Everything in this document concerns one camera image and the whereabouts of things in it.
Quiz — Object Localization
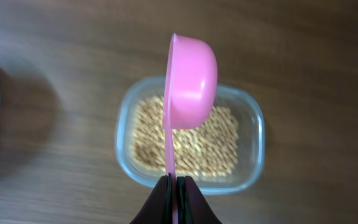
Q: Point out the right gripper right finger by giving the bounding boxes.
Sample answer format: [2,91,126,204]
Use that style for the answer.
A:
[177,176,222,224]

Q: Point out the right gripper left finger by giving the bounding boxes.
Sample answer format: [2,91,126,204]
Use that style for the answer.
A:
[130,174,173,224]

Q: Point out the pink plastic scoop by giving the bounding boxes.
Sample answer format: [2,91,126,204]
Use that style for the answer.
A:
[162,32,219,224]

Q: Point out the clear plastic container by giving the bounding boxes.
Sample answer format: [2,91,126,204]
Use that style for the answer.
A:
[114,77,265,195]

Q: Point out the soybeans in container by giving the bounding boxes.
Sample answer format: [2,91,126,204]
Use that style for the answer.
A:
[131,96,239,177]

